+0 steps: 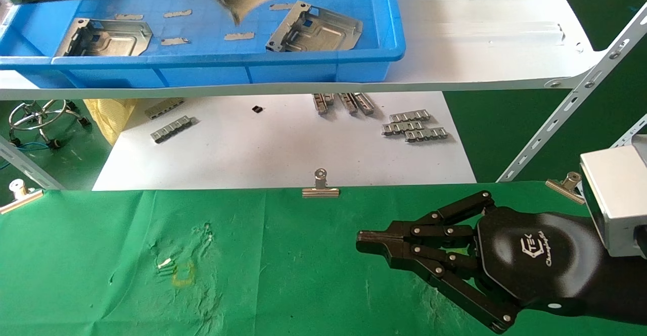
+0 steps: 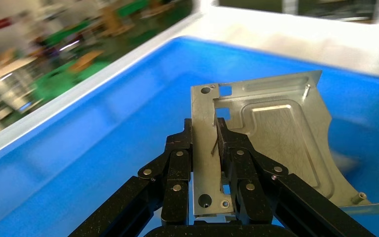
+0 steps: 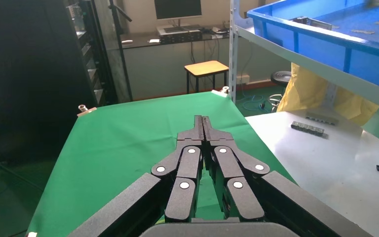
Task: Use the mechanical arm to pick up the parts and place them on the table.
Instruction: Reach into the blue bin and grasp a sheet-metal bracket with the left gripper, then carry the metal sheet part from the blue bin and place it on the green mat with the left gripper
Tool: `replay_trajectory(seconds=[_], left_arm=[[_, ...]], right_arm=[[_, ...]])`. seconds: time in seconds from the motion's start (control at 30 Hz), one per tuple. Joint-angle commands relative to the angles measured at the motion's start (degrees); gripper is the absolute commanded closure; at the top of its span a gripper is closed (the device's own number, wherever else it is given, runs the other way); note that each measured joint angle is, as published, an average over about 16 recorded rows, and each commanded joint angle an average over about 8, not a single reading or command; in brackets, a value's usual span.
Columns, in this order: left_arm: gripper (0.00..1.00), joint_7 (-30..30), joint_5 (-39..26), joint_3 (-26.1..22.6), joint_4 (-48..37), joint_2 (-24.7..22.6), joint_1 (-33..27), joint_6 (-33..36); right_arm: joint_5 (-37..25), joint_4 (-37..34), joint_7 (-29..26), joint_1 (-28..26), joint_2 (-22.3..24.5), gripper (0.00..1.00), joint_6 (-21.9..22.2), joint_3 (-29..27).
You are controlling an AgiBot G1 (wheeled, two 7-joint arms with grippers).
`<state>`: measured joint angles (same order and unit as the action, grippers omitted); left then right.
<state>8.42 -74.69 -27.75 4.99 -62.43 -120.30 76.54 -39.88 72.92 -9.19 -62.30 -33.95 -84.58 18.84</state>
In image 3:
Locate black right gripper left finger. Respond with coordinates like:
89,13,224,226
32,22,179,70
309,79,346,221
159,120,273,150
67,115,205,237

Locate small grey metal strip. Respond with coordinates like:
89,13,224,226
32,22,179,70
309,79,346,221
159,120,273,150
305,112,340,126

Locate blue plastic bin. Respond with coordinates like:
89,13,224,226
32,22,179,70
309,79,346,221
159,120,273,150
246,0,379,95

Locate black equipment box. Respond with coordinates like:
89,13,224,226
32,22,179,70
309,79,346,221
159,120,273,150
159,30,204,45

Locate white wall socket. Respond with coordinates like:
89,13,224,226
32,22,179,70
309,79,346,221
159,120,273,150
236,74,251,86

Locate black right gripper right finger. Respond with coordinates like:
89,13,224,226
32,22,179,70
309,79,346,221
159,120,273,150
203,116,375,237

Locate black stand pole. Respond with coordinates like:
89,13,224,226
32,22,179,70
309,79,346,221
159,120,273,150
109,0,134,102

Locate black computer monitor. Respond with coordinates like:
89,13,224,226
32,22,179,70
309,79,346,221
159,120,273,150
154,0,202,20

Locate yellow plastic bag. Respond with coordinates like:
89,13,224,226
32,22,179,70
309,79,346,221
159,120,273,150
276,63,379,127

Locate white metal shelf board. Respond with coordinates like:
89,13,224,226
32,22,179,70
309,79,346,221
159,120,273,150
235,23,379,115

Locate black equipment rack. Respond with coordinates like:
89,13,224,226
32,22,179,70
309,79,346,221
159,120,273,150
66,0,118,107

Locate white perforated shelf post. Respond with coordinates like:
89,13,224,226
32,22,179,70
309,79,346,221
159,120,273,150
229,0,242,104

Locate wooden stool black legs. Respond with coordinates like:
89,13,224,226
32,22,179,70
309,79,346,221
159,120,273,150
184,60,230,95

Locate green table cloth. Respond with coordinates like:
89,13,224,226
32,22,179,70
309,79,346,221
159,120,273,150
26,91,297,237

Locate black ridged connector strip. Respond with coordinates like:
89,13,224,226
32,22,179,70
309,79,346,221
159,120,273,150
291,121,329,140

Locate blue cable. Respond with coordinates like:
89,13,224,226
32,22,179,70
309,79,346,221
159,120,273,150
241,94,270,113

